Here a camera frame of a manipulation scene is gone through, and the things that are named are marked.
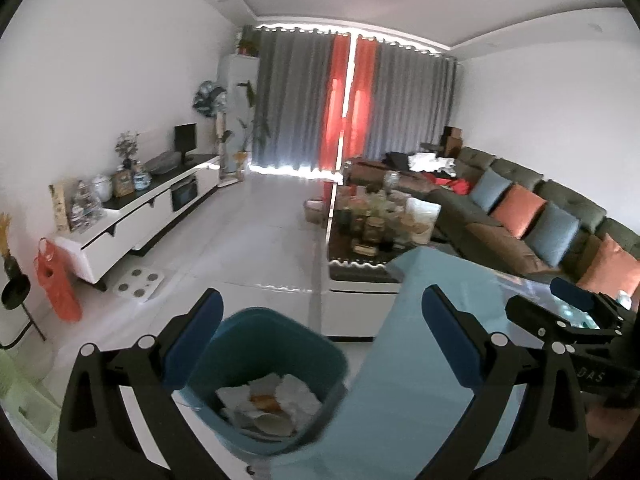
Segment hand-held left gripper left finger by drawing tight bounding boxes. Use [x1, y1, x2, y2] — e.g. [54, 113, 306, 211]
[56, 287, 226, 480]

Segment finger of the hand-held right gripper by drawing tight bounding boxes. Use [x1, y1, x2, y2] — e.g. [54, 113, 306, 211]
[550, 276, 626, 329]
[505, 295, 613, 347]

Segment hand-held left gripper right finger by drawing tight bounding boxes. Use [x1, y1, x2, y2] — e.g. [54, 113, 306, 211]
[421, 284, 591, 480]

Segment teal trash bin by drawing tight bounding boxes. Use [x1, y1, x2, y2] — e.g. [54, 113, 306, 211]
[180, 307, 349, 456]

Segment orange cushion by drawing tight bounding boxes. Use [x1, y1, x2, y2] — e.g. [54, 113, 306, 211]
[575, 234, 640, 291]
[490, 184, 547, 238]

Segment blue cushion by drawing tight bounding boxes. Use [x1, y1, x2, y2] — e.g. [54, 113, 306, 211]
[470, 169, 513, 213]
[525, 203, 581, 267]

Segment white dotted floor mat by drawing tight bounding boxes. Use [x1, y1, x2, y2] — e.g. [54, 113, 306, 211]
[111, 267, 165, 301]

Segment white coffee table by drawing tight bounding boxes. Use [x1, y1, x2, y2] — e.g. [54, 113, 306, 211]
[320, 157, 451, 341]

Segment dark green sofa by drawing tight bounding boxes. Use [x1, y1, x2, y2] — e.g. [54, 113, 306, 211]
[345, 145, 640, 301]

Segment white TV cabinet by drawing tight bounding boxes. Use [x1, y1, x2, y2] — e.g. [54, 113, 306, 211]
[55, 154, 221, 291]

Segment orange plastic bag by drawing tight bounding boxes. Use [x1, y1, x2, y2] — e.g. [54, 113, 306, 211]
[35, 238, 82, 322]

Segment glass ornament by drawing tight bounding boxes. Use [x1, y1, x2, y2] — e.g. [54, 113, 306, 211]
[70, 180, 106, 231]

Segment pile of clothes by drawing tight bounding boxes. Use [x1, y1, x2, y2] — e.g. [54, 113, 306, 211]
[385, 150, 471, 193]

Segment light green plastic rack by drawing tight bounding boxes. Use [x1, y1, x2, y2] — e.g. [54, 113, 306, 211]
[0, 347, 61, 448]

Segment grey stone bowl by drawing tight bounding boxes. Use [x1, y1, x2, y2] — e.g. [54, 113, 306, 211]
[145, 152, 181, 175]

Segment black dustpan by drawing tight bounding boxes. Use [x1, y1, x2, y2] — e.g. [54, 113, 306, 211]
[0, 212, 46, 348]

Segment tall picture board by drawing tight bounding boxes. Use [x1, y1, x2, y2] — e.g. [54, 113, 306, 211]
[48, 180, 71, 233]

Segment cardboard box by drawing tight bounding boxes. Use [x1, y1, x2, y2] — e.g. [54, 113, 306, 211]
[440, 126, 463, 158]

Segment black monitor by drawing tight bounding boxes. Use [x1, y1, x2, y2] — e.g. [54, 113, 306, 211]
[174, 123, 197, 163]

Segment small decorative tree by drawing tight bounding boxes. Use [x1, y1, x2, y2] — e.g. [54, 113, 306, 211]
[115, 131, 141, 168]

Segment tall green plant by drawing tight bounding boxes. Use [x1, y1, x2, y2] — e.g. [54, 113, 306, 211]
[235, 80, 272, 161]

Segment white fridge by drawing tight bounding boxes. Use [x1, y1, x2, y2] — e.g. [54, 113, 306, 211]
[217, 54, 261, 176]

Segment standing fan with cover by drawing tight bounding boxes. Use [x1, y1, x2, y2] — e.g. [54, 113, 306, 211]
[192, 80, 228, 183]

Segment potted plant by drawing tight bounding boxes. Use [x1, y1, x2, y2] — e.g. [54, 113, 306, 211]
[235, 25, 261, 57]

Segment small picture frame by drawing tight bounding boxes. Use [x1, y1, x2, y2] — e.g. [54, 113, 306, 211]
[111, 170, 135, 197]

